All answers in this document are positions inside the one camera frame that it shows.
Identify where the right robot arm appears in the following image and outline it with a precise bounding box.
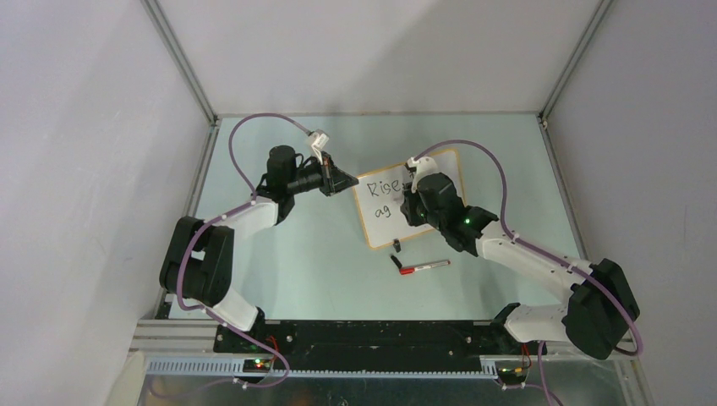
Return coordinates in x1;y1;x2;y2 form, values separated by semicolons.
401;173;640;359

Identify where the black marker cap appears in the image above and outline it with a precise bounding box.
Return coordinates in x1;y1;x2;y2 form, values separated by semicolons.
389;255;402;269

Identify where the yellow framed whiteboard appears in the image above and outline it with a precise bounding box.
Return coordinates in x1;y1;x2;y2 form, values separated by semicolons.
353;164;434;250

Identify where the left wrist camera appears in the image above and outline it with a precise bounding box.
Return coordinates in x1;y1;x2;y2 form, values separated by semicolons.
306;129;329;162

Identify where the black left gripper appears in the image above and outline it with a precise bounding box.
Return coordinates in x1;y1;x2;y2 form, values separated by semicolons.
287;152;358;197

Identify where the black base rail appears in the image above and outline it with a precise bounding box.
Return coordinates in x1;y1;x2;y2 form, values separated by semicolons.
213;321;538;374

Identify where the right controller board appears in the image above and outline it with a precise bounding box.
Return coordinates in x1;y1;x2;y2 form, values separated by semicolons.
497;366;531;387

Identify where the controller board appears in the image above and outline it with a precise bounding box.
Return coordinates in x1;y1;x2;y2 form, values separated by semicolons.
242;358;273;374
497;366;531;387

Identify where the red whiteboard marker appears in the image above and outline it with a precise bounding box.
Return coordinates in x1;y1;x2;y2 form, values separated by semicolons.
399;260;452;276

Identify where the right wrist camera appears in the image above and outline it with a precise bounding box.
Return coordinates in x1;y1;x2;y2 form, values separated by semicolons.
405;156;439;193

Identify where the left controller board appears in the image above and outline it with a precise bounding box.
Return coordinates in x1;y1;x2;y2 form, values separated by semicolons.
242;358;273;374

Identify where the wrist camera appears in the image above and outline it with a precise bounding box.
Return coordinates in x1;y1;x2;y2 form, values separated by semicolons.
306;129;329;162
405;156;439;193

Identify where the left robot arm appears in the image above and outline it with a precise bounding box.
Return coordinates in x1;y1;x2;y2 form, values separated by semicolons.
159;145;359;353

